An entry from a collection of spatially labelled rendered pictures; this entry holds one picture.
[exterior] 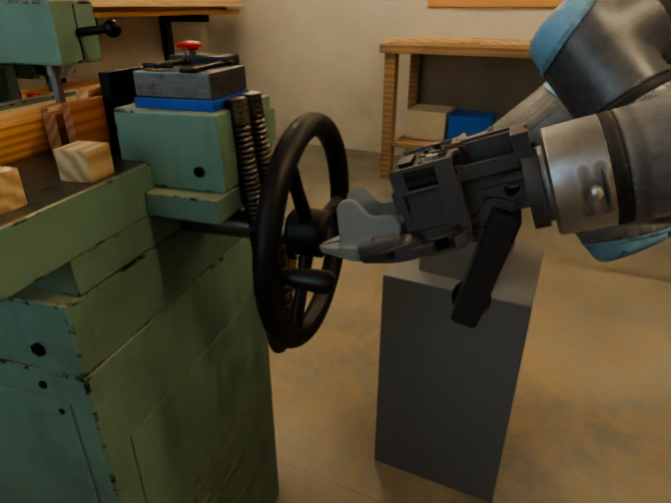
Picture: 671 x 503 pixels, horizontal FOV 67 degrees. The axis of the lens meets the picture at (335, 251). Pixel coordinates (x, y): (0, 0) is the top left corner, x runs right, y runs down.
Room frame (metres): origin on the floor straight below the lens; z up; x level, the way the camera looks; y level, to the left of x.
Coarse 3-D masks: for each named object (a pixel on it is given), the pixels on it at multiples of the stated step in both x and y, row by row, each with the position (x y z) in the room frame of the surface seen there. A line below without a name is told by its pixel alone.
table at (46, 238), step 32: (32, 160) 0.58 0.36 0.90; (32, 192) 0.47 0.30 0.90; (64, 192) 0.47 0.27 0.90; (96, 192) 0.48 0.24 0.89; (128, 192) 0.53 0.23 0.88; (160, 192) 0.55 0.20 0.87; (192, 192) 0.55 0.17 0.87; (0, 224) 0.39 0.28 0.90; (32, 224) 0.41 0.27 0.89; (64, 224) 0.44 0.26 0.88; (96, 224) 0.48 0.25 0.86; (128, 224) 0.52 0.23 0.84; (0, 256) 0.37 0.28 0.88; (32, 256) 0.40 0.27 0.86; (64, 256) 0.43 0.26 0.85; (0, 288) 0.36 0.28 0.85
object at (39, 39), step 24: (0, 0) 0.65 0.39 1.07; (24, 0) 0.64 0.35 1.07; (48, 0) 0.63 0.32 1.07; (72, 0) 0.67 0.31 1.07; (0, 24) 0.65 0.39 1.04; (24, 24) 0.64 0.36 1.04; (48, 24) 0.63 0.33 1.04; (72, 24) 0.65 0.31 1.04; (0, 48) 0.65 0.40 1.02; (24, 48) 0.64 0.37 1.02; (48, 48) 0.63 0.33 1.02; (72, 48) 0.65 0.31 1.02; (96, 48) 0.68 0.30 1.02; (48, 72) 0.67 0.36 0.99
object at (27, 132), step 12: (24, 120) 0.61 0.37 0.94; (36, 120) 0.62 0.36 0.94; (0, 132) 0.57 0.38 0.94; (12, 132) 0.58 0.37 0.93; (24, 132) 0.60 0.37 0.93; (36, 132) 0.62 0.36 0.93; (0, 144) 0.57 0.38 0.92; (12, 144) 0.58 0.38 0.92; (24, 144) 0.60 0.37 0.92; (36, 144) 0.61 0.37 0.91; (48, 144) 0.63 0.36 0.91; (0, 156) 0.56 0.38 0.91; (12, 156) 0.58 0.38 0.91; (24, 156) 0.59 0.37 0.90
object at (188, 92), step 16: (192, 64) 0.65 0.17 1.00; (144, 80) 0.58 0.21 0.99; (160, 80) 0.58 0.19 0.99; (176, 80) 0.57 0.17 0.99; (192, 80) 0.56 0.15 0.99; (208, 80) 0.56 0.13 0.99; (224, 80) 0.59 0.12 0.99; (240, 80) 0.62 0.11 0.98; (144, 96) 0.58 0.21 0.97; (160, 96) 0.58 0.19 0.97; (176, 96) 0.57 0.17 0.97; (192, 96) 0.57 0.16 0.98; (208, 96) 0.56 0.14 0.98; (224, 96) 0.59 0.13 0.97
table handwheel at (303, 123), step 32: (288, 128) 0.54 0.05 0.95; (320, 128) 0.58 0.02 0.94; (288, 160) 0.49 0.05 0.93; (288, 192) 0.48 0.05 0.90; (192, 224) 0.60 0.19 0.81; (224, 224) 0.59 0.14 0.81; (256, 224) 0.46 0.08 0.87; (288, 224) 0.56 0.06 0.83; (320, 224) 0.55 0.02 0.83; (256, 256) 0.44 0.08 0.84; (320, 256) 0.55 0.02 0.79; (256, 288) 0.44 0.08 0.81; (288, 320) 0.46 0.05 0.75; (320, 320) 0.57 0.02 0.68
